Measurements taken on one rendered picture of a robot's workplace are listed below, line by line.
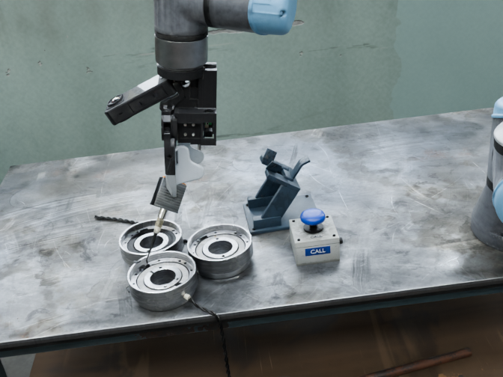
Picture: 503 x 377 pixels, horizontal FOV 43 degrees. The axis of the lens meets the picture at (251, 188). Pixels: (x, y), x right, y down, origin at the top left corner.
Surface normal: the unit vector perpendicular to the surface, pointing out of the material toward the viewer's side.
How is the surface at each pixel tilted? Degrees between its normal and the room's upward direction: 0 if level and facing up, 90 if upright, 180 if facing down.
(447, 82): 90
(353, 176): 0
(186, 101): 91
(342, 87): 90
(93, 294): 0
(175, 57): 90
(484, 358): 0
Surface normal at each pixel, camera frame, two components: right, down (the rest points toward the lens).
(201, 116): 0.07, 0.50
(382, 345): -0.09, -0.87
